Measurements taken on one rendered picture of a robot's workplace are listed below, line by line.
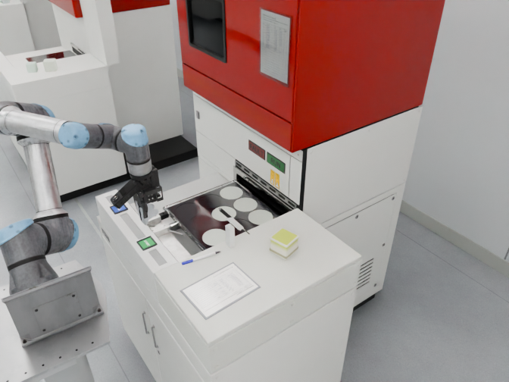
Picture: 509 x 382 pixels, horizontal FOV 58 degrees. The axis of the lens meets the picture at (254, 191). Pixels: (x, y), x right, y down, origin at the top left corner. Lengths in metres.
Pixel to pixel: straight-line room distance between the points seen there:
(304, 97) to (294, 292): 0.65
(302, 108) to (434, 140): 1.71
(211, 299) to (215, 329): 0.11
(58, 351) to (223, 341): 0.54
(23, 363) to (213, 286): 0.62
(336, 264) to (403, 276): 1.48
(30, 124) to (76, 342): 0.70
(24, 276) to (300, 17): 1.16
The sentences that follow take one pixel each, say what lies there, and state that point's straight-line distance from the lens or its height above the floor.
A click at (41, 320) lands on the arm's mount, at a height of 0.90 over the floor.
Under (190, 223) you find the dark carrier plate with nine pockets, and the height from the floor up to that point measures 0.90.
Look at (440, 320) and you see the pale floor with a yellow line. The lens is 2.86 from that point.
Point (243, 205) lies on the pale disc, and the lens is 1.94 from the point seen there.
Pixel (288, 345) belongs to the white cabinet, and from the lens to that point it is 1.65.
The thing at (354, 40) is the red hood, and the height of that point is 1.58.
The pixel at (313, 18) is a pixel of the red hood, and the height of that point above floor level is 1.68.
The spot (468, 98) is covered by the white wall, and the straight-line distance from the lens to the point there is 3.00.
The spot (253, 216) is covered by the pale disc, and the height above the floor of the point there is 0.90.
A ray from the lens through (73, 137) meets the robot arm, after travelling 1.40.
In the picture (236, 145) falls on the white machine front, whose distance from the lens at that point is 2.07.
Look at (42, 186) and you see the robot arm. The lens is 1.75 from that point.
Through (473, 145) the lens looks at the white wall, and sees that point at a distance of 3.06.
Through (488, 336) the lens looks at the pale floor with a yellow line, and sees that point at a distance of 2.89.
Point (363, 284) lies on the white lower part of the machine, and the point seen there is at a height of 0.23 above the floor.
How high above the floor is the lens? 2.04
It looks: 34 degrees down
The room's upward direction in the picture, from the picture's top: straight up
